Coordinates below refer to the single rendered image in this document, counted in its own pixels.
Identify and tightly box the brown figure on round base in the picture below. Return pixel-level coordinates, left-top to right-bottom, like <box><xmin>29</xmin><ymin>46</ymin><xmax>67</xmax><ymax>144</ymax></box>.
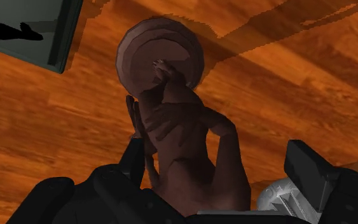
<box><xmin>115</xmin><ymin>17</ymin><xmax>252</xmax><ymax>217</ymax></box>

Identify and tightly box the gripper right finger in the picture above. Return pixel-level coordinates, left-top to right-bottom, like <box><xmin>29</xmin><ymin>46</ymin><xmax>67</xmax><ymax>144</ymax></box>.
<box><xmin>283</xmin><ymin>139</ymin><xmax>358</xmax><ymax>224</ymax></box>

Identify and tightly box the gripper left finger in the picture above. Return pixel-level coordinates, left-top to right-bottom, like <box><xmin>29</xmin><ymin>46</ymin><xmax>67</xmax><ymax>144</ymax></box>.
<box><xmin>6</xmin><ymin>137</ymin><xmax>189</xmax><ymax>224</ymax></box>

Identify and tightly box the dark grey robot stand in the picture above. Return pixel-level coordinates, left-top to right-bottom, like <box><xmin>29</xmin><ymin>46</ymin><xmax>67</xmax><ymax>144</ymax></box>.
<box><xmin>0</xmin><ymin>0</ymin><xmax>85</xmax><ymax>74</ymax></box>

